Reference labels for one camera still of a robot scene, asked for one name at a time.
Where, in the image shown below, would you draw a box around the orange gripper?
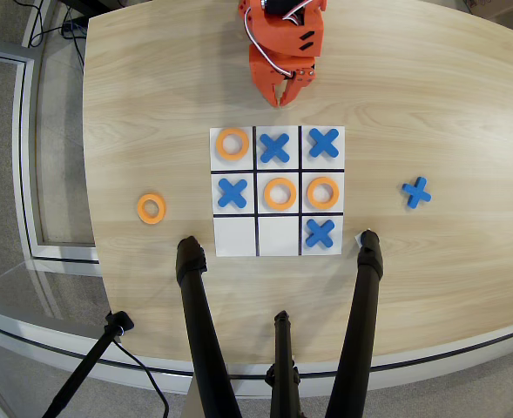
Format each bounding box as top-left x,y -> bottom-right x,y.
248,43 -> 318,108

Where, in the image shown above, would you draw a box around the black stand pole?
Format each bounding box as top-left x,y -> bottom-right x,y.
41,310 -> 136,418

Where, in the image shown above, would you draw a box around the orange foam ring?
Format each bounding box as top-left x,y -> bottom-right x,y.
263,177 -> 299,212
136,192 -> 167,226
306,176 -> 341,210
215,127 -> 251,160

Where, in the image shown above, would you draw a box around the thin black tripod leg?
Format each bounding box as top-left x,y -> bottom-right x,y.
264,309 -> 303,418

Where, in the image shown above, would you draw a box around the black stand cable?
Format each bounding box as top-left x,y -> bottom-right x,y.
111,338 -> 171,418

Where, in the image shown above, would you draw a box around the cardboard box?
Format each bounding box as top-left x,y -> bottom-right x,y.
461,0 -> 513,19

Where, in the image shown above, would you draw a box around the grey metal floor frame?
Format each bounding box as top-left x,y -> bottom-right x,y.
0,46 -> 101,265

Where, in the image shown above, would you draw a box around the black floor cables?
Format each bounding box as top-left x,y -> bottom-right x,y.
14,0 -> 88,69

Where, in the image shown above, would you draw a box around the white tic-tac-toe grid sheet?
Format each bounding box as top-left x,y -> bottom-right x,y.
209,125 -> 347,258

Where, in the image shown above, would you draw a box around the dark furniture base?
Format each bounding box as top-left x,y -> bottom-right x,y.
58,0 -> 125,19

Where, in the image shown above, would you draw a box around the white servo cable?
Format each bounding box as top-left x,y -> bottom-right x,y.
243,0 -> 309,80

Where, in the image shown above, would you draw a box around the blue foam cross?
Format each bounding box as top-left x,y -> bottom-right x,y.
217,178 -> 249,209
259,132 -> 291,165
402,176 -> 433,210
304,219 -> 336,250
307,127 -> 341,158

